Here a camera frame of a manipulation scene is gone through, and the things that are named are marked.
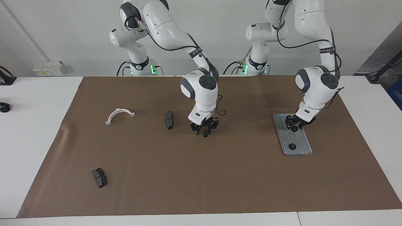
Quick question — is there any black base cable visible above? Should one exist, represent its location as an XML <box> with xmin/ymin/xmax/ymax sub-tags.
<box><xmin>116</xmin><ymin>60</ymin><xmax>132</xmax><ymax>77</ymax></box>
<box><xmin>223</xmin><ymin>47</ymin><xmax>253</xmax><ymax>75</ymax></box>

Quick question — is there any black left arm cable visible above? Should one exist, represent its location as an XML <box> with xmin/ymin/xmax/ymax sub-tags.
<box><xmin>265</xmin><ymin>0</ymin><xmax>345</xmax><ymax>110</ymax></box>

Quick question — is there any white wall socket box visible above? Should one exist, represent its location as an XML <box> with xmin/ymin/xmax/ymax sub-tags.
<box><xmin>32</xmin><ymin>61</ymin><xmax>68</xmax><ymax>77</ymax></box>

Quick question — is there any black stand pole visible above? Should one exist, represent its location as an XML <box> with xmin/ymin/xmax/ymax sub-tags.
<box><xmin>366</xmin><ymin>50</ymin><xmax>402</xmax><ymax>83</ymax></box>

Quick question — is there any silver metal tray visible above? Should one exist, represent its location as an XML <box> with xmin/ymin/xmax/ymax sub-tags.
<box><xmin>273</xmin><ymin>114</ymin><xmax>313</xmax><ymax>155</ymax></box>

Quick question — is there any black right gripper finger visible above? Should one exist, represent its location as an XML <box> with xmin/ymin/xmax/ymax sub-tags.
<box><xmin>190</xmin><ymin>123</ymin><xmax>204</xmax><ymax>136</ymax></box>
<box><xmin>205</xmin><ymin>117</ymin><xmax>220</xmax><ymax>132</ymax></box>

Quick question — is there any white half ring clamp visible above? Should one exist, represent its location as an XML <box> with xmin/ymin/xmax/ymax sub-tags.
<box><xmin>105</xmin><ymin>108</ymin><xmax>136</xmax><ymax>126</ymax></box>

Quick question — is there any brown paper table mat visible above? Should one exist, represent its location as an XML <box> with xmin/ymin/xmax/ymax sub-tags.
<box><xmin>16</xmin><ymin>76</ymin><xmax>402</xmax><ymax>218</ymax></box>

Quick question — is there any blue crate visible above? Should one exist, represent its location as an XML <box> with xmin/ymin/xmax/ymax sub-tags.
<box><xmin>387</xmin><ymin>78</ymin><xmax>402</xmax><ymax>110</ymax></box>

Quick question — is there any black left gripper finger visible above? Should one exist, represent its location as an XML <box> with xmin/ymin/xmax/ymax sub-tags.
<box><xmin>298</xmin><ymin>118</ymin><xmax>316</xmax><ymax>130</ymax></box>
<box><xmin>285</xmin><ymin>115</ymin><xmax>298</xmax><ymax>129</ymax></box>

